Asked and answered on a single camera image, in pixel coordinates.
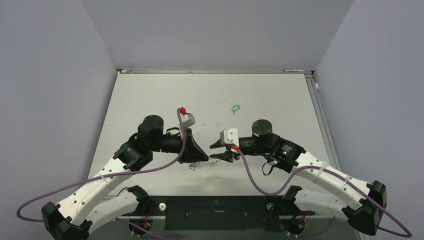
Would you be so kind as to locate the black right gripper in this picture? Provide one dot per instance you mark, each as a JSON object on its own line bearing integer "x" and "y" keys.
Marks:
{"x": 230, "y": 155}

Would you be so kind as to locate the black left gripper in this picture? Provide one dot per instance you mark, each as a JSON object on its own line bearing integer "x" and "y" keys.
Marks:
{"x": 192, "y": 152}

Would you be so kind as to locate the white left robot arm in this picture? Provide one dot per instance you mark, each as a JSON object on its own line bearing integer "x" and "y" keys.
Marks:
{"x": 78, "y": 215}

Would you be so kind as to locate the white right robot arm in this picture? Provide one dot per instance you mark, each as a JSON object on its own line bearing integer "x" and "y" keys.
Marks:
{"x": 359, "y": 202}

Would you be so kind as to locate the green key tag with key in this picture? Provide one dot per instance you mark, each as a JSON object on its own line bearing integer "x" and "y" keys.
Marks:
{"x": 236, "y": 107}

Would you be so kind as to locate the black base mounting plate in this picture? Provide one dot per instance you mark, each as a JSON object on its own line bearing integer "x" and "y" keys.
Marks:
{"x": 220, "y": 212}

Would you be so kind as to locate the white marker pen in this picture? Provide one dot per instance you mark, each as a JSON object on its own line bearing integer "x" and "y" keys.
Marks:
{"x": 293, "y": 70}

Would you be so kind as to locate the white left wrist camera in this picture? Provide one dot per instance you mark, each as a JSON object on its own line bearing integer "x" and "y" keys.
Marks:
{"x": 187, "y": 119}

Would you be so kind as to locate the aluminium table frame rail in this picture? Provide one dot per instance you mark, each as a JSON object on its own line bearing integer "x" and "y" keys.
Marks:
{"x": 313, "y": 88}

